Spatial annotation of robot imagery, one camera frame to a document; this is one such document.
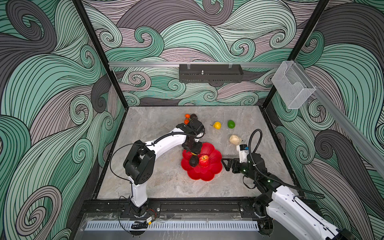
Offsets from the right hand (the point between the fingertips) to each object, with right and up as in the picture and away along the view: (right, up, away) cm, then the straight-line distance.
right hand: (227, 160), depth 81 cm
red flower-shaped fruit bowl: (-11, -10, +5) cm, 15 cm away
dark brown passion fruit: (-18, +24, +30) cm, 42 cm away
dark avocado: (-18, -2, +5) cm, 19 cm away
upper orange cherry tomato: (-22, +25, +31) cm, 46 cm away
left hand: (-17, +5, +6) cm, 18 cm away
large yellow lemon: (-19, +4, -3) cm, 19 cm away
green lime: (+9, +19, +26) cm, 33 cm away
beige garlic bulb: (+9, +9, +14) cm, 19 cm away
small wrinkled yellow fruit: (-2, +18, +23) cm, 29 cm away
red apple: (-13, -2, +3) cm, 13 cm away
